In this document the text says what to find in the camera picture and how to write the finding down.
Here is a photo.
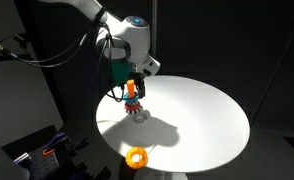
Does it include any black tool pegboard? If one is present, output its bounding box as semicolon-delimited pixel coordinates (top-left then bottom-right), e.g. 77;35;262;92
1;124;112;180

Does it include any purple handled tool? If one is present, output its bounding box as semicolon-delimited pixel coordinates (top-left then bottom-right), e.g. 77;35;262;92
45;131;67;148

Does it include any orange peg striped-base stacking stand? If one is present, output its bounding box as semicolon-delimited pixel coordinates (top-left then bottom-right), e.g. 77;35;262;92
124;79;144;116

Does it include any orange knobby toy ring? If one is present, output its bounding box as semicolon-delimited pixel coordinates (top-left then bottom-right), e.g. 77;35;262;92
125;146;149;170

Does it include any orange hook tool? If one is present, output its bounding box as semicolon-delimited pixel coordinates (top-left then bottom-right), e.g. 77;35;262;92
41;147;56;157

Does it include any long black cable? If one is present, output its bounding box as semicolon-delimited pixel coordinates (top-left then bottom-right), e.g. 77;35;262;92
0;20;103;69

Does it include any black tripod stand post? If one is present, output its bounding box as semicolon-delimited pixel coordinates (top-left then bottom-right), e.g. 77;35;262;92
0;0;69;125

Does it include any blue dotted toy ring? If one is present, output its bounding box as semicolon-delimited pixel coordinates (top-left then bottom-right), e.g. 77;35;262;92
122;92;141;104

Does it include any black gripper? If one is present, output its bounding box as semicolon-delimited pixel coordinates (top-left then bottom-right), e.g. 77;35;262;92
121;62;148;99

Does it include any clear ring with coloured beads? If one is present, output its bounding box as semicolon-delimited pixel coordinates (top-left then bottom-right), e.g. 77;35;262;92
132;111;150;125

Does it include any red ridged toy ring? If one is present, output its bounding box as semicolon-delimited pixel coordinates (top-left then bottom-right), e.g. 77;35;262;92
124;102;143;113

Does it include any looped black cable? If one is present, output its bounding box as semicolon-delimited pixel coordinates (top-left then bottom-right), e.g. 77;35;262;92
96;22;125;103

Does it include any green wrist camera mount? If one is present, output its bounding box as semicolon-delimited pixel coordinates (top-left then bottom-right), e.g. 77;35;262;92
111;59;131;86

